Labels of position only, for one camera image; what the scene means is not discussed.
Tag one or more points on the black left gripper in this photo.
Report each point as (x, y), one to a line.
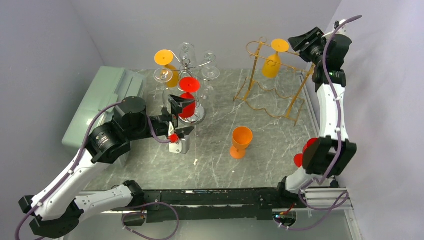
(176, 105)

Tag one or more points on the chrome wine glass rack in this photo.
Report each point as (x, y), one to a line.
(200, 111)

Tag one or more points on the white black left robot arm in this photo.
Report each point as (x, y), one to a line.
(58, 209)

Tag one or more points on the orange plastic goblet back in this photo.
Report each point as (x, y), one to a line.
(273, 62)

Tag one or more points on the gold wine glass rack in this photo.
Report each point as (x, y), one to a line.
(280, 97)

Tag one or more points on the clear ribbed wine glass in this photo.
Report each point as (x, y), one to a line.
(209, 68)
(187, 54)

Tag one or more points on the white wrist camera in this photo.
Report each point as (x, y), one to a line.
(341, 31)
(176, 145)

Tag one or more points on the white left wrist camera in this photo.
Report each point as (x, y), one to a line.
(176, 145)

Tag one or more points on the red plastic goblet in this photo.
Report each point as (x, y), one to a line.
(189, 86)
(298, 158)

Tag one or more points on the orange plastic goblet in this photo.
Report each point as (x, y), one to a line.
(242, 137)
(273, 62)
(164, 58)

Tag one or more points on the red plastic goblet back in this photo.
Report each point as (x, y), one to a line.
(189, 86)

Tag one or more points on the aluminium frame rail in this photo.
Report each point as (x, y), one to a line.
(329, 215)

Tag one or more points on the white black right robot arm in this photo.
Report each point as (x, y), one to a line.
(329, 155)

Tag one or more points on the green plastic storage box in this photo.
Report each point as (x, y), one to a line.
(110, 85)

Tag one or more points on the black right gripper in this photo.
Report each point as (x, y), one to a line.
(312, 37)

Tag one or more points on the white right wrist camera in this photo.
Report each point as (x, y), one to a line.
(341, 31)

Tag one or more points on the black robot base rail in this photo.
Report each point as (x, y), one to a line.
(260, 203)

